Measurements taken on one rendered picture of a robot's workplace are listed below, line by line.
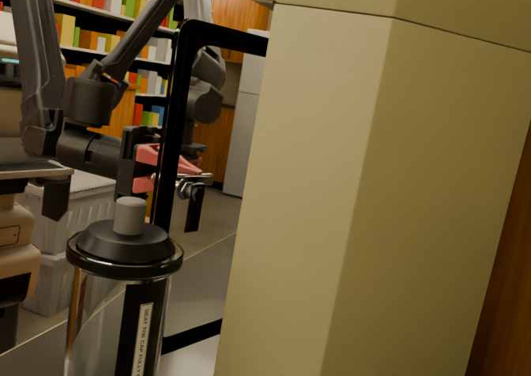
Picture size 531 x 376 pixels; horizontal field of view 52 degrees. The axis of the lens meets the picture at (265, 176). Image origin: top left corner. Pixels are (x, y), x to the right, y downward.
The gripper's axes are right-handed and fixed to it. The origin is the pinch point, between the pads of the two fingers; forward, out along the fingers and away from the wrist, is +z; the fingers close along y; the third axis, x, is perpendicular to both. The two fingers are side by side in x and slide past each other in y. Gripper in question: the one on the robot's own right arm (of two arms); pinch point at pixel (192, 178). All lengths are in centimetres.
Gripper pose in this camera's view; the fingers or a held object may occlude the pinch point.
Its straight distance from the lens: 70.5
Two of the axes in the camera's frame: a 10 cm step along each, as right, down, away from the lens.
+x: 3.4, -1.1, 9.3
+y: 1.8, -9.7, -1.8
